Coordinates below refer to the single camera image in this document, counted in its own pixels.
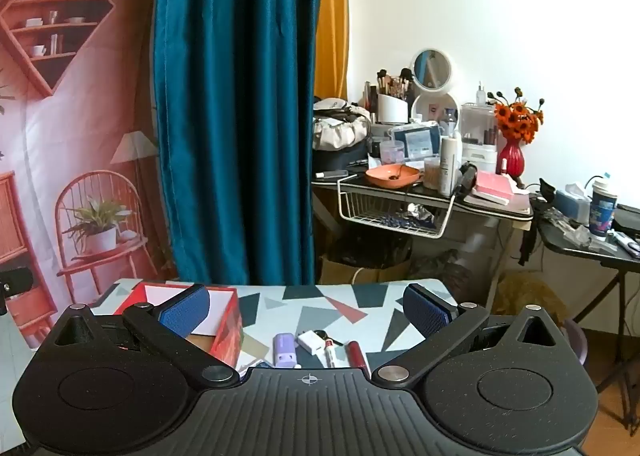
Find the tall white bottle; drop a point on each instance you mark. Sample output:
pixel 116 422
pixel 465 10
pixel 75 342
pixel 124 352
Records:
pixel 449 164

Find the teal curtain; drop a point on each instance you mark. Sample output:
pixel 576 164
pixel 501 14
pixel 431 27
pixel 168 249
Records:
pixel 225 111

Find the orange artificial flowers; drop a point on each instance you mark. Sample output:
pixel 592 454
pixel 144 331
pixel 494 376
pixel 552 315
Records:
pixel 517 119

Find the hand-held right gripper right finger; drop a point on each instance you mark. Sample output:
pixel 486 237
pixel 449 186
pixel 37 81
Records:
pixel 425 312

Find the dark items in basket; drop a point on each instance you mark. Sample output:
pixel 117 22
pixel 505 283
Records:
pixel 407 218

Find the cotton swab container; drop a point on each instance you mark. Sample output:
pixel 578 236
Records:
pixel 431 175

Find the orange tray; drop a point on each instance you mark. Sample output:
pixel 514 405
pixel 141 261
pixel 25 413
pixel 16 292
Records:
pixel 392 176

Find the printed backdrop cloth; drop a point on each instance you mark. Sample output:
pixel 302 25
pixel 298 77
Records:
pixel 75 136

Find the clear plastic jar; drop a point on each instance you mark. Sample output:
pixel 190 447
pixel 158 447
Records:
pixel 391 152

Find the round white mirror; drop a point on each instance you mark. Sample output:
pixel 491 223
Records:
pixel 432 69

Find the blue and white packet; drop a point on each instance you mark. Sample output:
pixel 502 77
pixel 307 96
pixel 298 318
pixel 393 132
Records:
pixel 417 141

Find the white brush holder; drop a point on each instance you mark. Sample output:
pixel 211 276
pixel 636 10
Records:
pixel 391 110

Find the small purple plastic case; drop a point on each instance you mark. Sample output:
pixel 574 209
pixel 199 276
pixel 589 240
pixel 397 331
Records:
pixel 285 348

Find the small white box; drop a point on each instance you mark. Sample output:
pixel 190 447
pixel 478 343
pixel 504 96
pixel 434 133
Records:
pixel 311 342

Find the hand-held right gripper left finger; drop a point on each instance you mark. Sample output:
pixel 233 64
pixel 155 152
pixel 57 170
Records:
pixel 184 312

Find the brown cardboard box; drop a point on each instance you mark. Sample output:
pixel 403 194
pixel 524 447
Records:
pixel 365 270

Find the yellow curtain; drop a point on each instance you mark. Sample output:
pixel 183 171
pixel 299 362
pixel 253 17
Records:
pixel 331 11

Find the bunch of makeup brushes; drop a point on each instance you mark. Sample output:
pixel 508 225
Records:
pixel 395 82

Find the red cardboard box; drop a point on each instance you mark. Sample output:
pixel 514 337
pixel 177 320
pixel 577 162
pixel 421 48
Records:
pixel 229 331

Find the cluttered white shelf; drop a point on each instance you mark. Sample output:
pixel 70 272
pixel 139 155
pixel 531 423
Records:
pixel 490 231

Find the blue paper cup with lid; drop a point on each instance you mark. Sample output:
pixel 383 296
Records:
pixel 604 211

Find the white and red tube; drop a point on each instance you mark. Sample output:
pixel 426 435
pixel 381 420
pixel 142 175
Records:
pixel 330 353

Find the clear cosmetics organiser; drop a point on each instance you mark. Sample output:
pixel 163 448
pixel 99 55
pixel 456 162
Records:
pixel 477 131

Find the blue tissue box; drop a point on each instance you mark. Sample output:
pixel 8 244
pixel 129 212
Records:
pixel 572 203

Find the grey cloth bag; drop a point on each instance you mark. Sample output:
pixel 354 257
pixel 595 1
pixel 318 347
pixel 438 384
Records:
pixel 337 129

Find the black folding table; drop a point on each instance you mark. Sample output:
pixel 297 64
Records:
pixel 565 238

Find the pink book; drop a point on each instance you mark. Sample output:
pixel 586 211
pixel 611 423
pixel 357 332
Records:
pixel 492 186

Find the patterned tablecloth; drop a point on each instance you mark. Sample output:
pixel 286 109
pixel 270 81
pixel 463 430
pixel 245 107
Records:
pixel 320 301

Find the red vase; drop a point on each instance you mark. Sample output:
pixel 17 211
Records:
pixel 510 159

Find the dark red lipstick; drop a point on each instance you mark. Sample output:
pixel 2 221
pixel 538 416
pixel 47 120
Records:
pixel 356 355

